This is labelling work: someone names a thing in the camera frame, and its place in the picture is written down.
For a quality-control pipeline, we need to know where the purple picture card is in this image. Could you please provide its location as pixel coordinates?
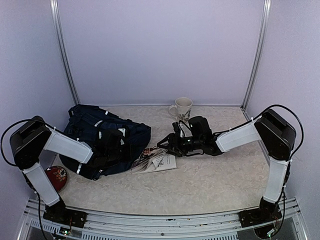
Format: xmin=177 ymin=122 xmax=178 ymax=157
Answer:
xmin=130 ymin=146 xmax=177 ymax=174

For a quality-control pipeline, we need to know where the beige patterned ceramic mug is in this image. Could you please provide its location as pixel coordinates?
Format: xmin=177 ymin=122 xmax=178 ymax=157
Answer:
xmin=167 ymin=97 xmax=193 ymax=123

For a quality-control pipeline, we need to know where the right aluminium frame post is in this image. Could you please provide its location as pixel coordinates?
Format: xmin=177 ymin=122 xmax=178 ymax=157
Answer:
xmin=241 ymin=0 xmax=272 ymax=111

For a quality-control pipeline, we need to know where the left aluminium frame post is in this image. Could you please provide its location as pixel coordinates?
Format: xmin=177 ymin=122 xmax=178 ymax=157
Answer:
xmin=49 ymin=0 xmax=81 ymax=105

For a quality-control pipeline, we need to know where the aluminium frame post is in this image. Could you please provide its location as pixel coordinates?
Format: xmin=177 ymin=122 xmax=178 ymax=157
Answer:
xmin=49 ymin=0 xmax=81 ymax=105
xmin=241 ymin=0 xmax=272 ymax=111

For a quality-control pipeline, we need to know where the navy blue student backpack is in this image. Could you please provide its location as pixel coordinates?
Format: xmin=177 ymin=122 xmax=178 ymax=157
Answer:
xmin=59 ymin=104 xmax=151 ymax=181

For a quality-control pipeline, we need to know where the red floral round tin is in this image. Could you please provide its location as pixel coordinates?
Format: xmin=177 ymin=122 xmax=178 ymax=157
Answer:
xmin=44 ymin=165 xmax=68 ymax=193

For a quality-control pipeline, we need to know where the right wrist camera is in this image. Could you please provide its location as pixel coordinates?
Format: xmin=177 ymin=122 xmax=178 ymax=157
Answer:
xmin=172 ymin=121 xmax=186 ymax=138

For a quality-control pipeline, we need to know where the front aluminium rail base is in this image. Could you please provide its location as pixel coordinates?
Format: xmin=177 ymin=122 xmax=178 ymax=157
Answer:
xmin=17 ymin=197 xmax=308 ymax=240

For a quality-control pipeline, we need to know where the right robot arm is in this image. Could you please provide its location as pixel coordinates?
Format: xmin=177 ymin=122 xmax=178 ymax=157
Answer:
xmin=157 ymin=108 xmax=297 ymax=222

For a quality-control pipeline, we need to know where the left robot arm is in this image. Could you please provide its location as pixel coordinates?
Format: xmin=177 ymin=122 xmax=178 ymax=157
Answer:
xmin=9 ymin=115 xmax=123 ymax=225

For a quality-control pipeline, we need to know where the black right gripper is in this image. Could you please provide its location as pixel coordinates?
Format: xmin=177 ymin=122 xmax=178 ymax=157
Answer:
xmin=156 ymin=133 xmax=203 ymax=158

